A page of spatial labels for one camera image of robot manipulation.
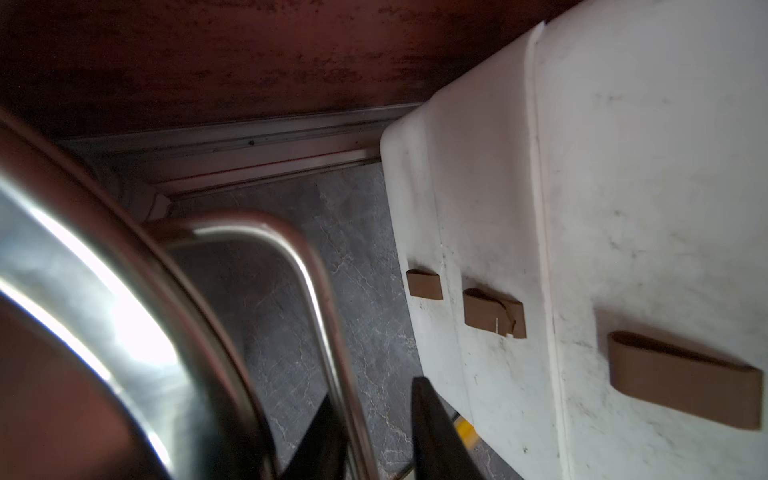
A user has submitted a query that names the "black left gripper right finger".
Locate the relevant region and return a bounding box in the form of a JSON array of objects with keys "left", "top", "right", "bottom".
[{"left": 411, "top": 377, "right": 483, "bottom": 480}]

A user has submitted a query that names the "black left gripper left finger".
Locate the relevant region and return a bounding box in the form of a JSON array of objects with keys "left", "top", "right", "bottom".
[{"left": 281, "top": 395, "right": 348, "bottom": 480}]

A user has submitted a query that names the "stainless steel pot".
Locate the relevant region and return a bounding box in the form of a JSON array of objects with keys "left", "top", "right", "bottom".
[{"left": 1, "top": 113, "right": 378, "bottom": 479}]

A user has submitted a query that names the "orange yellow sachet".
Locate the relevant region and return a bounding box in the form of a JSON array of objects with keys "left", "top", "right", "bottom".
[{"left": 392, "top": 415, "right": 481, "bottom": 480}]

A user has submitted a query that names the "white three-drawer box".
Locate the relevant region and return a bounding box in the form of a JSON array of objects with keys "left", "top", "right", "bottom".
[{"left": 381, "top": 1, "right": 767, "bottom": 479}]

